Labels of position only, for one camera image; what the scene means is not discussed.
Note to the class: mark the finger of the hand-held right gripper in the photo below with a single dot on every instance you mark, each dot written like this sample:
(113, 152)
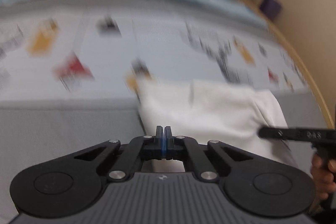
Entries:
(270, 133)

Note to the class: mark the person's right hand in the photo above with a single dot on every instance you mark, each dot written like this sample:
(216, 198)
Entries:
(321, 179)

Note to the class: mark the wooden bed frame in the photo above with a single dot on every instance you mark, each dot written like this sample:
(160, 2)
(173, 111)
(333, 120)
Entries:
(309, 77)

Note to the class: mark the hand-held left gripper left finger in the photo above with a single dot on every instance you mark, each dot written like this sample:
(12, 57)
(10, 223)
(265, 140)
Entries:
(159, 134)

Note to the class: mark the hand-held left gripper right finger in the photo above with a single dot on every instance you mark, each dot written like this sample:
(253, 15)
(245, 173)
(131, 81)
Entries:
(168, 134)

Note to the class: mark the white garment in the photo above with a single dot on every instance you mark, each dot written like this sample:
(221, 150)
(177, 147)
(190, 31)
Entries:
(210, 113)

